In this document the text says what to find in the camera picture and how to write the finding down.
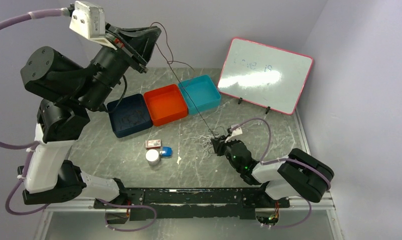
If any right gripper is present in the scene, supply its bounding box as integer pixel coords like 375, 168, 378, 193
211, 134, 242, 172

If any white cable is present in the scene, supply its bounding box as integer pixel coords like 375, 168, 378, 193
194, 124, 221, 163

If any brown cable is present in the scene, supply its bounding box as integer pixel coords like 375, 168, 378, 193
116, 104, 148, 130
150, 21, 221, 138

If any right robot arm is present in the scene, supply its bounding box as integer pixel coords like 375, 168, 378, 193
211, 135, 335, 207

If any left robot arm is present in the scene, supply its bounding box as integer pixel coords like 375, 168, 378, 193
20, 24, 161, 208

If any blue small stapler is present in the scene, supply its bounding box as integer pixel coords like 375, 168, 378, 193
159, 146, 173, 158

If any teal square tray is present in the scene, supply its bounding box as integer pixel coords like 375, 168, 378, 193
178, 75, 221, 115

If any orange square tray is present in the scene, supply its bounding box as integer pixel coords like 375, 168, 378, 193
143, 84, 188, 127

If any red white small box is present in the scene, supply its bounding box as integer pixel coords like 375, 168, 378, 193
145, 139, 162, 150

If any clear round clip jar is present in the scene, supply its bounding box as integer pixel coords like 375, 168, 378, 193
145, 149, 160, 166

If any dark navy square tray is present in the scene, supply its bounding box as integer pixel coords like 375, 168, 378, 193
107, 93, 153, 138

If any pink framed whiteboard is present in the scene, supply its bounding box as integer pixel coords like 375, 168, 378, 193
218, 37, 314, 115

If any black cable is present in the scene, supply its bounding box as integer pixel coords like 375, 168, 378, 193
200, 127, 226, 158

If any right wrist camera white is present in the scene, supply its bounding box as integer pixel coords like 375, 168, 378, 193
225, 124, 243, 143

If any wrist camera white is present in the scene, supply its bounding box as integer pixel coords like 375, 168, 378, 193
69, 0, 117, 50
225, 124, 243, 143

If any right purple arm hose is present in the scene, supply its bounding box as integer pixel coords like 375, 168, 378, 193
235, 118, 332, 229

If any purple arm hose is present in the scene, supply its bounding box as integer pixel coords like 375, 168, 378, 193
235, 118, 332, 229
0, 8, 71, 217

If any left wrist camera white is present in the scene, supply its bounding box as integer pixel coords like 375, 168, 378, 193
69, 0, 117, 50

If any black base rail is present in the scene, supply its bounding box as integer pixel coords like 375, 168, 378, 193
93, 187, 290, 224

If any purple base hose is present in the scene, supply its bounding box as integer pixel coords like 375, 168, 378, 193
99, 202, 158, 232

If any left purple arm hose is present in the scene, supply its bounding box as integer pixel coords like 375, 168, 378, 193
0, 8, 71, 217

